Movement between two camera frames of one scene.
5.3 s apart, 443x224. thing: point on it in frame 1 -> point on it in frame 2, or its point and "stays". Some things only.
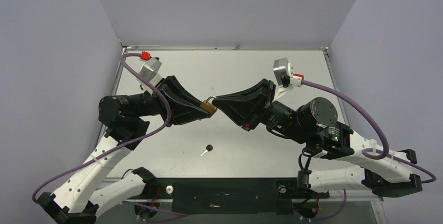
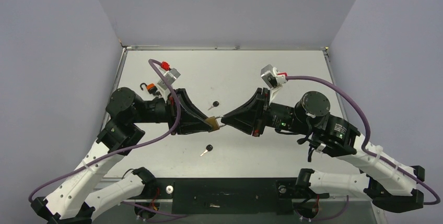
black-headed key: x=209 y=148 stays
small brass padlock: x=208 y=107 -> x=212 y=121
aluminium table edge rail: x=221 y=48 stays
